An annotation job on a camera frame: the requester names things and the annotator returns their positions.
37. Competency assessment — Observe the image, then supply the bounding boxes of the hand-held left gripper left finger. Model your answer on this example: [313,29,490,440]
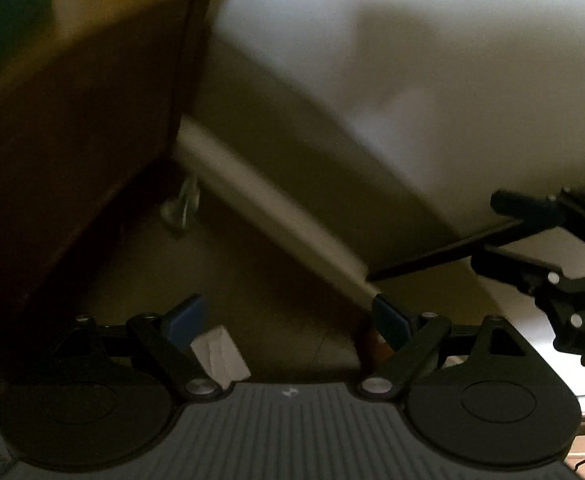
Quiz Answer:
[52,293,223,403]

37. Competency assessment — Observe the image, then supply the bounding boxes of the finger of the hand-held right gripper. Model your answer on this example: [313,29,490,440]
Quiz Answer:
[471,248,585,312]
[489,175,585,248]

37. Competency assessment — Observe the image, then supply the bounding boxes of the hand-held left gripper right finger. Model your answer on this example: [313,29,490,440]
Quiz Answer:
[356,293,529,403]

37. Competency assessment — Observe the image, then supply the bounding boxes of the white tissue paper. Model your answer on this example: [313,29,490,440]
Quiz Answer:
[191,326,252,390]

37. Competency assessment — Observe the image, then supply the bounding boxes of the white wardrobe sliding door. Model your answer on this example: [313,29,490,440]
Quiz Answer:
[373,220,585,397]
[180,0,585,303]

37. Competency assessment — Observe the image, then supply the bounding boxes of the wooden nightstand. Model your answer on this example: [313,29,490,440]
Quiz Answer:
[0,0,214,383]

